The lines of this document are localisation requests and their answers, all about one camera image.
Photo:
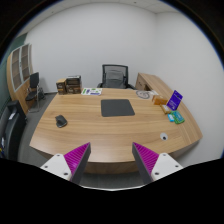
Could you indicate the dark grey mouse pad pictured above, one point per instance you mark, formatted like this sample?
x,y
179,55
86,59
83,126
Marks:
x,y
116,107

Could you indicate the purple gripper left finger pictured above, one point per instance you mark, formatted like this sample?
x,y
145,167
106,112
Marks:
x,y
70,166

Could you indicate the large wooden office desk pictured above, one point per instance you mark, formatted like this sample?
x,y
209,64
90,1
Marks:
x,y
111,138

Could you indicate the wooden glass door bookcase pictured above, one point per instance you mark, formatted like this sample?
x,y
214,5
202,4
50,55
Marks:
x,y
19,69

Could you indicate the small brown cardboard box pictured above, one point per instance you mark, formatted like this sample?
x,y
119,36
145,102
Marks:
x,y
61,86

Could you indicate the large dark printed box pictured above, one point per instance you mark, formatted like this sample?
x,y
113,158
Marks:
x,y
74,84

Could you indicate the blue small packet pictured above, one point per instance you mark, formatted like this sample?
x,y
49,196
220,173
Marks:
x,y
170,117

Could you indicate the black leather armchair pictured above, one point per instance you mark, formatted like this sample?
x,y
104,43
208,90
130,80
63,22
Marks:
x,y
12,125

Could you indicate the wooden side cabinet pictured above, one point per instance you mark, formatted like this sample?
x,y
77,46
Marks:
x,y
149,82

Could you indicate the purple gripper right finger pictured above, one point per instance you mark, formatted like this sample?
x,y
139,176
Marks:
x,y
151,165

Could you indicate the white desk cable grommet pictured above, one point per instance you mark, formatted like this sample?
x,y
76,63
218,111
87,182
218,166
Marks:
x,y
163,136

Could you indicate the orange brown small box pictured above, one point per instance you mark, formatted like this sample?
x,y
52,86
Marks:
x,y
159,100

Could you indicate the white leaflet with coloured print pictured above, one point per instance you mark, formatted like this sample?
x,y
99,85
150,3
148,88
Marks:
x,y
91,91

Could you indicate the black mesh office chair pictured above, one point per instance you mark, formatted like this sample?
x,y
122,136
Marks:
x,y
115,76

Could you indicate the yellow small box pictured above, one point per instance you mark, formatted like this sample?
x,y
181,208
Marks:
x,y
166,109

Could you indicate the purple acrylic sign stand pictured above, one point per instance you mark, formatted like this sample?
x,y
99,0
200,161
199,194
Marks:
x,y
174,101

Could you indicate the dark grey computer mouse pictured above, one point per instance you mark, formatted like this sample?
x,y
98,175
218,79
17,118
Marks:
x,y
60,121

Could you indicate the black visitor chair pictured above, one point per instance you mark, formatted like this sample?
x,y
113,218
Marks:
x,y
34,91

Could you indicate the green snack packet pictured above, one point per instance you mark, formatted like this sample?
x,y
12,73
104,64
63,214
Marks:
x,y
178,119

